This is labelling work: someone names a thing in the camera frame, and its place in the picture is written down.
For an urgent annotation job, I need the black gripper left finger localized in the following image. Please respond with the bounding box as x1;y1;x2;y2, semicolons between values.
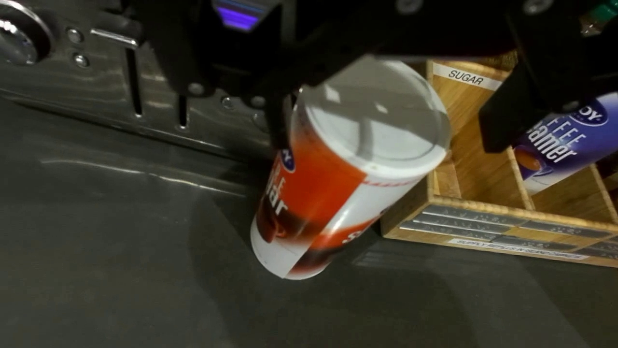
138;0;402;154

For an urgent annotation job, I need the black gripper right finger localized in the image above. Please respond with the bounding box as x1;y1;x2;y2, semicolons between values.
479;0;618;156

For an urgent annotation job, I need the white red sugar container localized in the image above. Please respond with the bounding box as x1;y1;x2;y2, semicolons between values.
248;53;454;283

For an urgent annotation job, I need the white blue creamer container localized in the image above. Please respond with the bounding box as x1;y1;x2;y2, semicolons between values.
510;90;618;198

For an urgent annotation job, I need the wooden condiment box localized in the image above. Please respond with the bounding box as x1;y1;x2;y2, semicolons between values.
377;49;618;272

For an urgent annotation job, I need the silver four-slot toaster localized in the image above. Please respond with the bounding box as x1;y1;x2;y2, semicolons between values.
0;0;288;163

